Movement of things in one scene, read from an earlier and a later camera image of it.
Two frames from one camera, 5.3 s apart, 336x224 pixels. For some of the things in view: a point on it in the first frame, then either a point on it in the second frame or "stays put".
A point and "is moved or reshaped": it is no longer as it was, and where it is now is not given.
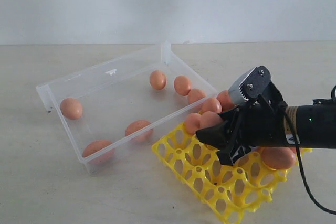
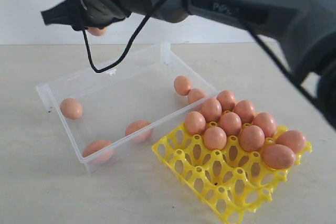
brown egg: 210,119 is moved or reshaped
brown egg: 192,123 stays put
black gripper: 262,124 to 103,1
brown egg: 278,158 stays put
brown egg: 225,100 stays put
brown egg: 211,105 stays put
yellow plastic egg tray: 230,192 stays put
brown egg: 71,108 stays put
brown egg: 158,80 to 96,31
